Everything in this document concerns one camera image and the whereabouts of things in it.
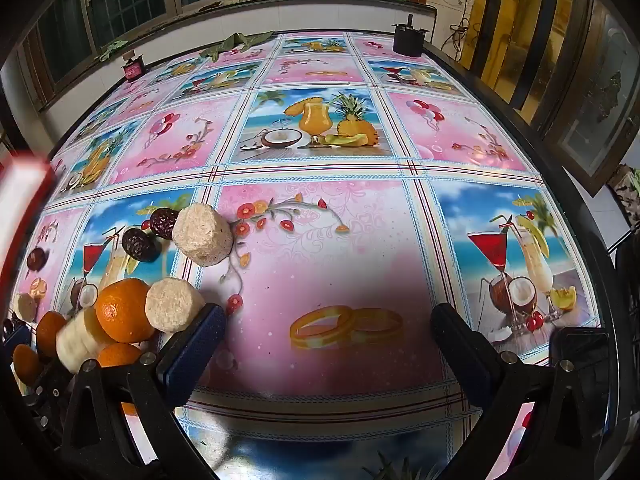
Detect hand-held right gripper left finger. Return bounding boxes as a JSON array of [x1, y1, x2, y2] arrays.
[[60, 302, 228, 480]]

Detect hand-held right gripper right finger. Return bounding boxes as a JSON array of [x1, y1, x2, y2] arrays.
[[430, 302, 616, 480]]

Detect tangled cables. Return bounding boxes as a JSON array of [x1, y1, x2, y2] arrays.
[[447, 17, 473, 56]]

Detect small red bottle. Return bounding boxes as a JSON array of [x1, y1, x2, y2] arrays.
[[121, 55, 147, 81]]

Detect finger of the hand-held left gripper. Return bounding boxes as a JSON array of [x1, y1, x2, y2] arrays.
[[10, 355, 76, 461], [0, 327, 33, 356]]

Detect yellow door panels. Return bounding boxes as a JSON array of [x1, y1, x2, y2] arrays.
[[460, 0, 591, 111]]

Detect green cloth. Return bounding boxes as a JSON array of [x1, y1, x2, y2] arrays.
[[200, 31, 275, 58]]

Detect framed glass panel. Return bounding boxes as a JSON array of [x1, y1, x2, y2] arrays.
[[530, 5, 640, 196]]

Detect black box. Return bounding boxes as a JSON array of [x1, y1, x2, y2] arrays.
[[391, 12, 429, 57]]

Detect green rag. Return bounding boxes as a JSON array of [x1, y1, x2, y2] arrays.
[[97, 39, 132, 62]]

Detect black rimmed table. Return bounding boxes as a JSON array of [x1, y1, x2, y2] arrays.
[[0, 27, 640, 480]]

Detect dried red date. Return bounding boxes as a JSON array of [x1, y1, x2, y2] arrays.
[[150, 208, 180, 238], [121, 228, 160, 263]]

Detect red rimmed white foam tray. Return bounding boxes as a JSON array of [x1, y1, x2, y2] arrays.
[[0, 152, 57, 281]]

